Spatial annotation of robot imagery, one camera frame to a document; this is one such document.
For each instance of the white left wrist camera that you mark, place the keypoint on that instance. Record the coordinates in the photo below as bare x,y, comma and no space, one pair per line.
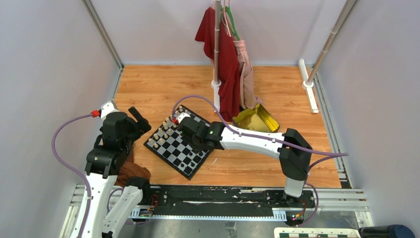
107,108

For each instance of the yellow metal tin tray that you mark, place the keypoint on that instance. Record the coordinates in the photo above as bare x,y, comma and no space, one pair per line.
256,119

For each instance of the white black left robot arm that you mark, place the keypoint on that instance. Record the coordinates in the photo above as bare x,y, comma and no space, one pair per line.
104,162

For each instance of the green white chessboard box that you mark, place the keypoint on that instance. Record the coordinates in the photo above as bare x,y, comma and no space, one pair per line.
315,233

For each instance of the green clothes hanger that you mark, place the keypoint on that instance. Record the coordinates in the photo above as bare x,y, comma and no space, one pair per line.
229,22

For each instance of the silver right rack pole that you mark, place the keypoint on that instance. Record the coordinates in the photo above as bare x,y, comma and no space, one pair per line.
344,14

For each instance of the brown crumpled cloth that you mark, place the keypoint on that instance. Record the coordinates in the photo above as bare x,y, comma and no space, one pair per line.
131,169

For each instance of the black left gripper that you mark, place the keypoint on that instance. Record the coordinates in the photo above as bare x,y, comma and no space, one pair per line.
139,127

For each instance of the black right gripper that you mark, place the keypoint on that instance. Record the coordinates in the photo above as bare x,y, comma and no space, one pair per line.
196,149

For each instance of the white right rack foot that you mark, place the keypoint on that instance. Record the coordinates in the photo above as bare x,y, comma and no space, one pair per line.
308,86

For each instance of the pink hanging garment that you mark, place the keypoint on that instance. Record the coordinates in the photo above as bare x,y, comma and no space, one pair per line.
248,99

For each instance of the white centre rack foot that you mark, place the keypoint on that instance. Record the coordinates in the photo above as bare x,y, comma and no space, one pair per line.
216,95

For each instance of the cream chess pieces row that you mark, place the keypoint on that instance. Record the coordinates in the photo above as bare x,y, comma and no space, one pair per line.
166,132

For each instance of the white rack foot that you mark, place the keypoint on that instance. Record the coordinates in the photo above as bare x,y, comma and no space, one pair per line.
308,86
216,95

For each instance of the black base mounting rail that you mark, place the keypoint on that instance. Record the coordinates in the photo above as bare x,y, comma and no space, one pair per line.
192,201

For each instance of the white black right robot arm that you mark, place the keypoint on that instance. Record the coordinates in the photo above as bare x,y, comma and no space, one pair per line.
290,148

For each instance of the black white chessboard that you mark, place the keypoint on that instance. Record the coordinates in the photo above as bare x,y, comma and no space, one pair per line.
170,152

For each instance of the dark blue cylinder object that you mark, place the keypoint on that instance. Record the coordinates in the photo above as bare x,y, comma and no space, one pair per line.
391,231

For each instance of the silver rack pole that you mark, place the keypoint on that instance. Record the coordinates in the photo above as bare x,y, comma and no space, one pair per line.
216,41
344,14

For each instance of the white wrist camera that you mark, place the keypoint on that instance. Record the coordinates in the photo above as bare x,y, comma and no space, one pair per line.
107,108
182,116

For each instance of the dark red hanging shirt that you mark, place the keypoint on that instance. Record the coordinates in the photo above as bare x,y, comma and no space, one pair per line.
228,65

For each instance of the black pieces set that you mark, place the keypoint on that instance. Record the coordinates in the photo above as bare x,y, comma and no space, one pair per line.
188,163

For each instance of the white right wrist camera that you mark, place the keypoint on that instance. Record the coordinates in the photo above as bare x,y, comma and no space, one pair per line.
182,116

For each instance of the silver centre rack pole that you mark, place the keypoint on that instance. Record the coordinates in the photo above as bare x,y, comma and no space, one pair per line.
216,41

